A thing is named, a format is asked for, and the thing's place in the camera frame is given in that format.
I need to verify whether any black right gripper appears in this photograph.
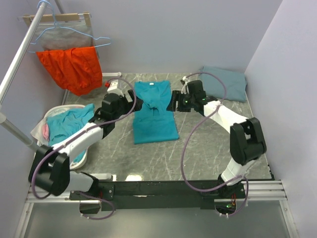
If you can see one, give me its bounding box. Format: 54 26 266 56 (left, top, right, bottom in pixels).
166 90 196 113

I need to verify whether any turquoise t-shirt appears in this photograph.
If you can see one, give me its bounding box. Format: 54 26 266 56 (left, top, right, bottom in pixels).
133 80 179 144

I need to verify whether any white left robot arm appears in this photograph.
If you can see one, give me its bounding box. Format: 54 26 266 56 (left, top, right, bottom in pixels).
29 89 143 199

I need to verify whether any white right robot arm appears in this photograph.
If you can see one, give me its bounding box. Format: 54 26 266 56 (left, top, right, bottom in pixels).
167 90 267 198

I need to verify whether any orange hanging shirt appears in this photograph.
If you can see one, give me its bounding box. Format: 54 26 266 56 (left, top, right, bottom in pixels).
36 47 103 96

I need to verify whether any folded grey-blue t-shirt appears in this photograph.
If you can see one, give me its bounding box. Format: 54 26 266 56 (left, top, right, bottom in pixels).
199 66 247 102

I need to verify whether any pile of laundry clothes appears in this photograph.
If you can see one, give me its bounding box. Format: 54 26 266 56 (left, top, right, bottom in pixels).
31 103 96 162

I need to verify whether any white laundry basket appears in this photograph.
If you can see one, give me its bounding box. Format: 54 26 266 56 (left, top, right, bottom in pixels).
31 104 88 171

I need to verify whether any grey hanging cloth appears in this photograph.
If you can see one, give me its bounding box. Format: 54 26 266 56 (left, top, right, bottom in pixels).
34 21 95 51

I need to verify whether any silver clothes rack pole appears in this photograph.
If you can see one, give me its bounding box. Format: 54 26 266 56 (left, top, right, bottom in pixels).
0 0 48 154

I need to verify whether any wooden hanger bar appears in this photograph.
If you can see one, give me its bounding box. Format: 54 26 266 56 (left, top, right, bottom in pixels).
17 11 92 27

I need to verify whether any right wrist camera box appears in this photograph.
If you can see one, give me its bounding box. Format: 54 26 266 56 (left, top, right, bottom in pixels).
181 76 206 100

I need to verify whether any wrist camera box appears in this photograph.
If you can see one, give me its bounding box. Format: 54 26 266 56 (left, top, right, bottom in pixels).
181 76 206 100
105 79 124 96

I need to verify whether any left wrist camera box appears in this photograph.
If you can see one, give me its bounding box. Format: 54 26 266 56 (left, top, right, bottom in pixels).
105 79 124 96

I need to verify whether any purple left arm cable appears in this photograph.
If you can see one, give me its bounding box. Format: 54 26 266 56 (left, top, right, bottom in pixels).
31 77 137 221

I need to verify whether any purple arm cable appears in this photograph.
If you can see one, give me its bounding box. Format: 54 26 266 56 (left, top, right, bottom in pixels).
31 77 137 221
182 72 249 219

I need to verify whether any white table edge bracket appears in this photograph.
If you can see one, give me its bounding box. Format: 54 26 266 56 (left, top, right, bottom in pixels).
102 72 122 77

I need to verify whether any white front table bracket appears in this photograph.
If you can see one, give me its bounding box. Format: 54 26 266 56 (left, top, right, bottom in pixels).
94 173 116 181

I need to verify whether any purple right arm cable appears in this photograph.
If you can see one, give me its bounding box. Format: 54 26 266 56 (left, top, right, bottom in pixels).
182 72 249 219

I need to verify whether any light blue wire hanger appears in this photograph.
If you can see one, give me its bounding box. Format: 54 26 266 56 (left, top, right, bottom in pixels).
30 0 111 51

